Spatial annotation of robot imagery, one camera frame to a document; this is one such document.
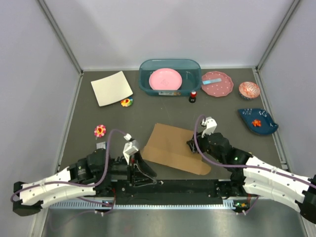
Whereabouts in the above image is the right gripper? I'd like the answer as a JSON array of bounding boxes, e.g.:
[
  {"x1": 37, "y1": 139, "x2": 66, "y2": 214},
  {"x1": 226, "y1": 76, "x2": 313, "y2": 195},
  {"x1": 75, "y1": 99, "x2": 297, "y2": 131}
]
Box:
[{"x1": 187, "y1": 128, "x2": 224, "y2": 163}]

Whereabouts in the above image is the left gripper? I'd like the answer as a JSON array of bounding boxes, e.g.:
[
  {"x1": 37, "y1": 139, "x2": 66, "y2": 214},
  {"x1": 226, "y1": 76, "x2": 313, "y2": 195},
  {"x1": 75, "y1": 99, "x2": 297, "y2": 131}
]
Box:
[{"x1": 98, "y1": 151, "x2": 158, "y2": 187}]

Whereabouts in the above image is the brown cardboard box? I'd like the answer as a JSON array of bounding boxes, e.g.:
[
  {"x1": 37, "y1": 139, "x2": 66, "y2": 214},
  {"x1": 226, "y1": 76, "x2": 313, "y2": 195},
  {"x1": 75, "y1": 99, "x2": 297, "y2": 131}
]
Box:
[{"x1": 142, "y1": 123, "x2": 211, "y2": 175}]

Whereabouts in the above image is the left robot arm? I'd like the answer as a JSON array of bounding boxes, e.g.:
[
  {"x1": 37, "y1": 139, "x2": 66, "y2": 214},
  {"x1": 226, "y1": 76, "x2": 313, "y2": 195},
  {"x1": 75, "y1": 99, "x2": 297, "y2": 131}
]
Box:
[{"x1": 12, "y1": 149, "x2": 157, "y2": 217}]

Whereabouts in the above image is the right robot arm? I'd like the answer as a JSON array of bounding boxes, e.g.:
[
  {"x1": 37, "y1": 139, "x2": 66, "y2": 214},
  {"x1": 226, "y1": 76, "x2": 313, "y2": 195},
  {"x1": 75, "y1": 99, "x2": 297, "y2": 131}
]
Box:
[{"x1": 142, "y1": 131, "x2": 316, "y2": 223}]

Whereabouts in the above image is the red black stamp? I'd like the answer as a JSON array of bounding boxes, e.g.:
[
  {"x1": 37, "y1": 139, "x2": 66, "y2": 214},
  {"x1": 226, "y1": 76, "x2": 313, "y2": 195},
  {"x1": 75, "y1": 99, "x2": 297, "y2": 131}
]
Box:
[{"x1": 189, "y1": 91, "x2": 197, "y2": 103}]

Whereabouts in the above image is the blue packaged item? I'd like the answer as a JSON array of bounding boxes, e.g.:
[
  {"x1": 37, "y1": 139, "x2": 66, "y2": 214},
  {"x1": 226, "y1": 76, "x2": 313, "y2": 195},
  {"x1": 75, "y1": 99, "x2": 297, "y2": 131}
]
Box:
[{"x1": 96, "y1": 142, "x2": 107, "y2": 149}]

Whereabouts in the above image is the red pink flower toy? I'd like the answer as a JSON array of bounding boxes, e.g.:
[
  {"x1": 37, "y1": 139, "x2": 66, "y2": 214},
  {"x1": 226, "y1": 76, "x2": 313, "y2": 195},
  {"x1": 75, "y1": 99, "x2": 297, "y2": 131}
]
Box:
[{"x1": 94, "y1": 124, "x2": 107, "y2": 138}]

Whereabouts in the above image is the blue pink spoon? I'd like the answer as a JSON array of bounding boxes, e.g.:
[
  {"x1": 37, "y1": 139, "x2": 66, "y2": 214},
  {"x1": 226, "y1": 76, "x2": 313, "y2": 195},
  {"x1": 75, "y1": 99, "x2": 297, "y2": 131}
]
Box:
[{"x1": 202, "y1": 78, "x2": 222, "y2": 85}]

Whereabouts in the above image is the pink polka dot plate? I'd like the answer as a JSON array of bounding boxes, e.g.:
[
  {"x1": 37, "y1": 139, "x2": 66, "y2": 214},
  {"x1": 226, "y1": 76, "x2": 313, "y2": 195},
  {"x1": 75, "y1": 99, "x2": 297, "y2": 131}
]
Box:
[{"x1": 201, "y1": 71, "x2": 234, "y2": 97}]

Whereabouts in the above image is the red orange candy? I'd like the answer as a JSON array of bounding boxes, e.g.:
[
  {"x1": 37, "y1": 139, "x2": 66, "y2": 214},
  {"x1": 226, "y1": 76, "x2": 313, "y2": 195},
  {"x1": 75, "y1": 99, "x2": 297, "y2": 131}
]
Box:
[{"x1": 252, "y1": 119, "x2": 262, "y2": 127}]

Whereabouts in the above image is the pink round plate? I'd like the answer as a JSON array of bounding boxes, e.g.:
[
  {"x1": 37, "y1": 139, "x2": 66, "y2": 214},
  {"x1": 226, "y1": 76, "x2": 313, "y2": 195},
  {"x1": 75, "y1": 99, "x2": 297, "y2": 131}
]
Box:
[{"x1": 149, "y1": 68, "x2": 182, "y2": 90}]

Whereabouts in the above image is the multicolour flower toy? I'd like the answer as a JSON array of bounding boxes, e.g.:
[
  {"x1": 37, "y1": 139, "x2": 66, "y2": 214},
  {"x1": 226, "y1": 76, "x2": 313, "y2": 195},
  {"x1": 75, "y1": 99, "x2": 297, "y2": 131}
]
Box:
[{"x1": 120, "y1": 97, "x2": 133, "y2": 107}]

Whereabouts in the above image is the teal plastic basin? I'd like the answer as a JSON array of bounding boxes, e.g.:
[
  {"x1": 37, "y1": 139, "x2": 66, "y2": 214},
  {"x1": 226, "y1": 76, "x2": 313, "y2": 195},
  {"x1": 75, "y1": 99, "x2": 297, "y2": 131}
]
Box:
[{"x1": 138, "y1": 59, "x2": 202, "y2": 96}]

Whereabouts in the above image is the dark blue leaf dish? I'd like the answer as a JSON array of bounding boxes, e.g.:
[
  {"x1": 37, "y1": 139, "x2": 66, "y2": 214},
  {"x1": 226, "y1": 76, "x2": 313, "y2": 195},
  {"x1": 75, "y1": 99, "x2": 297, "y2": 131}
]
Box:
[{"x1": 237, "y1": 108, "x2": 278, "y2": 135}]

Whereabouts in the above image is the white square plate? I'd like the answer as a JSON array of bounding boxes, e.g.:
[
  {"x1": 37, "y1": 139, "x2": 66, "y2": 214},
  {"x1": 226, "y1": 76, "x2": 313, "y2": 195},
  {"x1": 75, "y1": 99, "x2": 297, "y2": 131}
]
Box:
[{"x1": 91, "y1": 71, "x2": 133, "y2": 107}]

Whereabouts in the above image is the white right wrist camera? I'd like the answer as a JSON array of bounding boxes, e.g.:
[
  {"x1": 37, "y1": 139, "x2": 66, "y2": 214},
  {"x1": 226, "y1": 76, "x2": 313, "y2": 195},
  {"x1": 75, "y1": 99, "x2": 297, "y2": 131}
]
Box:
[{"x1": 201, "y1": 117, "x2": 217, "y2": 138}]

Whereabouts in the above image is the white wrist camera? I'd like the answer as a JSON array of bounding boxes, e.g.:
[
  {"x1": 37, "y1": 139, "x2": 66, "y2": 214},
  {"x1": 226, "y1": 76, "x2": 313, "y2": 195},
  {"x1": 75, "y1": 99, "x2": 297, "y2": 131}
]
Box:
[
  {"x1": 201, "y1": 117, "x2": 217, "y2": 138},
  {"x1": 123, "y1": 139, "x2": 139, "y2": 165}
]

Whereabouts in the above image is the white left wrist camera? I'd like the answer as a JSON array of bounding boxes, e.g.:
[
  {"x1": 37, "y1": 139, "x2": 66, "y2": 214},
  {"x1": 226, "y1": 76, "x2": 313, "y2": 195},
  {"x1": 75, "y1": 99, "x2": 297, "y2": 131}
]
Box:
[{"x1": 123, "y1": 139, "x2": 139, "y2": 165}]

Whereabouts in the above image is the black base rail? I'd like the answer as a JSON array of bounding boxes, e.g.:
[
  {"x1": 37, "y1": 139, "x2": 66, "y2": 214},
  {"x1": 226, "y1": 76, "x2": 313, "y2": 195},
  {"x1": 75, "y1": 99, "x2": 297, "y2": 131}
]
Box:
[{"x1": 109, "y1": 179, "x2": 248, "y2": 198}]

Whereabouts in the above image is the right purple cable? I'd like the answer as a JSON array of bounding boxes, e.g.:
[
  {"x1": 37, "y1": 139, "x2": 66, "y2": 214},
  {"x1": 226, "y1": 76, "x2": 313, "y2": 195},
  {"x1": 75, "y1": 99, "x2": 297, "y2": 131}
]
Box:
[{"x1": 194, "y1": 114, "x2": 316, "y2": 215}]

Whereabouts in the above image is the purple cable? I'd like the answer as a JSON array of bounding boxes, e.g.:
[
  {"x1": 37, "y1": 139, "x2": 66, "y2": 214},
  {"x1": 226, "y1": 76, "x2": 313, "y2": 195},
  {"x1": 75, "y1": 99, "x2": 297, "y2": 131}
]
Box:
[
  {"x1": 10, "y1": 128, "x2": 133, "y2": 232},
  {"x1": 194, "y1": 114, "x2": 316, "y2": 215}
]

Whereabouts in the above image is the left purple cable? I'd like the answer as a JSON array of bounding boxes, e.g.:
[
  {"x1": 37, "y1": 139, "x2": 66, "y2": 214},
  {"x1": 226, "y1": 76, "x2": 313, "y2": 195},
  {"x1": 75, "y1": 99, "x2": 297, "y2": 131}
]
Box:
[{"x1": 10, "y1": 128, "x2": 133, "y2": 232}]

